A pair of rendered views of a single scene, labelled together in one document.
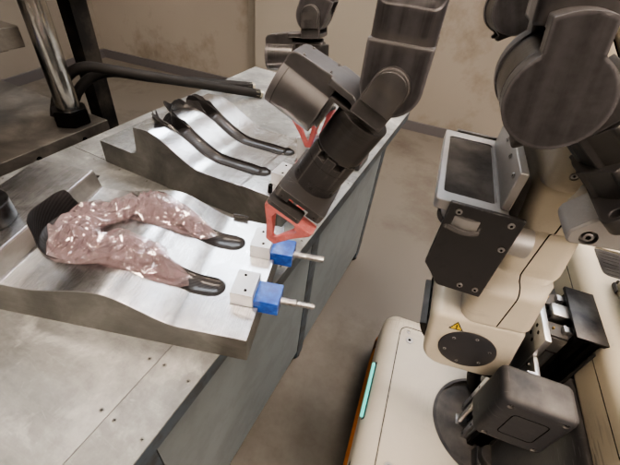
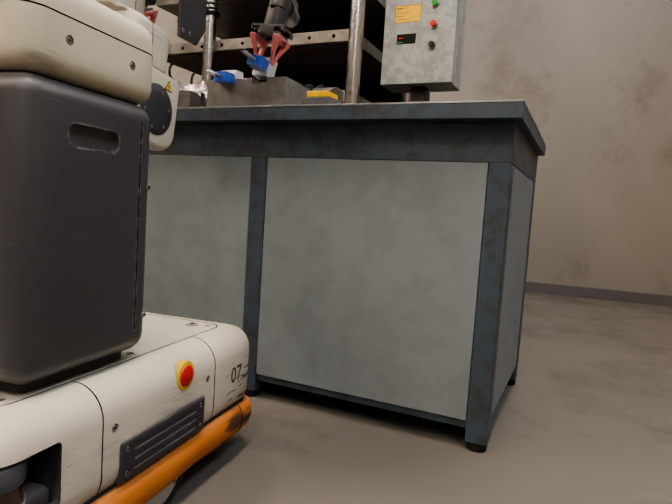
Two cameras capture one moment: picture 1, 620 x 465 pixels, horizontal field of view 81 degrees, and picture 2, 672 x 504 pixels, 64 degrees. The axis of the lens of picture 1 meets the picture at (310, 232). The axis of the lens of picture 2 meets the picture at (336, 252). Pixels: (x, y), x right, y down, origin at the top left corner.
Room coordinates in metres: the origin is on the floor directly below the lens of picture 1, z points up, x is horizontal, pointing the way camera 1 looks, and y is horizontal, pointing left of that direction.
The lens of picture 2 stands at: (1.07, -1.49, 0.55)
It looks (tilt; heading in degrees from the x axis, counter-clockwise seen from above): 5 degrees down; 93
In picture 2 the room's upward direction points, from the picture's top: 4 degrees clockwise
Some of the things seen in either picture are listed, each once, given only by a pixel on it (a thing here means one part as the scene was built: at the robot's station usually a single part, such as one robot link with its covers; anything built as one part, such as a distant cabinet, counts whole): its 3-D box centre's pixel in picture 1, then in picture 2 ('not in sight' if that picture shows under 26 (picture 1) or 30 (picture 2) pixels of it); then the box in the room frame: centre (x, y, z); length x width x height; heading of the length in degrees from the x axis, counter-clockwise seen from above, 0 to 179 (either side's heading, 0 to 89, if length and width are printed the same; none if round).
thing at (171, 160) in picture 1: (217, 147); (289, 104); (0.80, 0.26, 0.87); 0.50 x 0.26 x 0.14; 68
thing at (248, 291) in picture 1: (274, 299); not in sight; (0.37, 0.04, 0.85); 0.13 x 0.05 x 0.05; 86
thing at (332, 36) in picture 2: not in sight; (283, 65); (0.59, 1.34, 1.26); 1.10 x 0.74 x 0.05; 158
